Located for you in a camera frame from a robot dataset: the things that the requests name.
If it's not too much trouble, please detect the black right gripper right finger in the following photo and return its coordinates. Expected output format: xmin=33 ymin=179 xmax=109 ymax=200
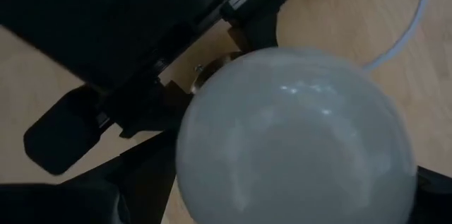
xmin=408 ymin=165 xmax=452 ymax=224

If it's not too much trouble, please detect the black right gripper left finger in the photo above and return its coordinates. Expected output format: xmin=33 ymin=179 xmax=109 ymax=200
xmin=0 ymin=131 xmax=178 ymax=224

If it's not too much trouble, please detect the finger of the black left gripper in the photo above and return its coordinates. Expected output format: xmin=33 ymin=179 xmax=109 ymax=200
xmin=105 ymin=79 xmax=194 ymax=139
xmin=221 ymin=0 xmax=290 ymax=52

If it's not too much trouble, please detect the brass lamp socket base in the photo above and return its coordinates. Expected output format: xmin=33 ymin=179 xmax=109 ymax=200
xmin=189 ymin=51 xmax=245 ymax=94

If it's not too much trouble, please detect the white globe lightbulb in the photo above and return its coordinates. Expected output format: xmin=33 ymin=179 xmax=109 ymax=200
xmin=175 ymin=46 xmax=420 ymax=224

